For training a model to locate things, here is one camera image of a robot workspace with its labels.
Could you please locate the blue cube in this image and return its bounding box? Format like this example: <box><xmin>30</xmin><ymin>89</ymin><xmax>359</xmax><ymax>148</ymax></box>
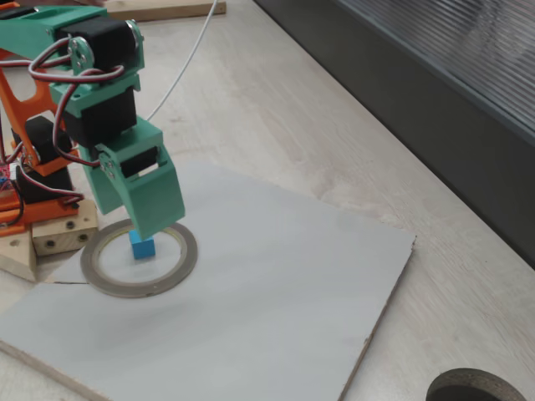
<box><xmin>128</xmin><ymin>229</ymin><xmax>158</xmax><ymax>260</ymax></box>

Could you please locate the wooden base plank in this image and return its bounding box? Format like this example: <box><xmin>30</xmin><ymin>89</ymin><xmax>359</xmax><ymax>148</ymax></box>
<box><xmin>31</xmin><ymin>199</ymin><xmax>99</xmax><ymax>256</ymax></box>

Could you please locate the red circuit board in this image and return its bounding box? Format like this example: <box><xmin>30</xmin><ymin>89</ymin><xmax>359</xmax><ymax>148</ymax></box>
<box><xmin>0</xmin><ymin>163</ymin><xmax>18</xmax><ymax>193</ymax></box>

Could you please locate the light wooden wedge block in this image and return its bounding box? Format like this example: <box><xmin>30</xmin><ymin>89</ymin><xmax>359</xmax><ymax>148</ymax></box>
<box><xmin>0</xmin><ymin>227</ymin><xmax>38</xmax><ymax>282</ymax></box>

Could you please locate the thin wooden plank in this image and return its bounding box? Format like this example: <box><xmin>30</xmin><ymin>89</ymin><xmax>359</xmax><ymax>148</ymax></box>
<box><xmin>106</xmin><ymin>0</ymin><xmax>227</xmax><ymax>22</ymax></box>

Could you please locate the white-faced wooden board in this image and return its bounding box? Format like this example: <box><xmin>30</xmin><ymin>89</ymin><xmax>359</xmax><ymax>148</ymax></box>
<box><xmin>0</xmin><ymin>162</ymin><xmax>418</xmax><ymax>401</ymax></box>

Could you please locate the frosted glass desk partition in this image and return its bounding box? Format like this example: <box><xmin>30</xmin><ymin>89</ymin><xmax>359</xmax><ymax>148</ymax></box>
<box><xmin>254</xmin><ymin>0</ymin><xmax>535</xmax><ymax>268</ymax></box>

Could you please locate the red white black servo wire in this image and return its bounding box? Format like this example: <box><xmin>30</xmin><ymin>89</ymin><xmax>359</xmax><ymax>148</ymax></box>
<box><xmin>12</xmin><ymin>141</ymin><xmax>87</xmax><ymax>210</ymax></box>
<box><xmin>27</xmin><ymin>35</ymin><xmax>126</xmax><ymax>145</ymax></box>

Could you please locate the grey ring of tape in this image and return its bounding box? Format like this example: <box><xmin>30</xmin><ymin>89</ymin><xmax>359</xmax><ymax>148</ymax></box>
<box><xmin>79</xmin><ymin>216</ymin><xmax>198</xmax><ymax>299</ymax></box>

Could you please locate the black cable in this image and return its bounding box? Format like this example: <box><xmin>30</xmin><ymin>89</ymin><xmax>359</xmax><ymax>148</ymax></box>
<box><xmin>0</xmin><ymin>203</ymin><xmax>25</xmax><ymax>230</ymax></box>

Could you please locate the orange circuit board mount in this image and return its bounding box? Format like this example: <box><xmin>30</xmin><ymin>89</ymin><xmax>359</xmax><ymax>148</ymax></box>
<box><xmin>0</xmin><ymin>190</ymin><xmax>25</xmax><ymax>237</ymax></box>

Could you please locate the white USB cable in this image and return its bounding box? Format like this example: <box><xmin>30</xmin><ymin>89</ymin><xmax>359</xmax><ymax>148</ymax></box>
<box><xmin>148</xmin><ymin>0</ymin><xmax>218</xmax><ymax>122</ymax></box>

